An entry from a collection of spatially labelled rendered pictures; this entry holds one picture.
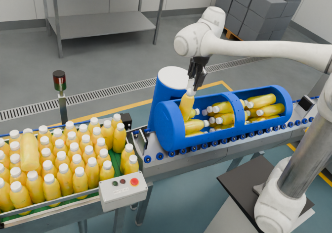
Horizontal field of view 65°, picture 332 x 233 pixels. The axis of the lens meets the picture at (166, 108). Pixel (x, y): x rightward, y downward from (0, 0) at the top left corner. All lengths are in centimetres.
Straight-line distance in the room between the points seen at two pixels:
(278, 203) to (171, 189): 151
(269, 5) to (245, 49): 369
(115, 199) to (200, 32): 77
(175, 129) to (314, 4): 560
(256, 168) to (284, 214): 48
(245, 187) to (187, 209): 108
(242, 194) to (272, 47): 77
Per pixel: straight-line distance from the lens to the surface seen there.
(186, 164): 164
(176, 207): 245
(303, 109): 226
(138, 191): 121
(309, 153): 100
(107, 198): 118
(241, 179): 150
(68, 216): 146
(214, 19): 111
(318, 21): 658
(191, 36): 98
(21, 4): 445
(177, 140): 137
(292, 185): 110
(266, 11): 470
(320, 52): 103
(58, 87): 153
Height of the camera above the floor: 215
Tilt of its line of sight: 42 degrees down
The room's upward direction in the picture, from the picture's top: 14 degrees clockwise
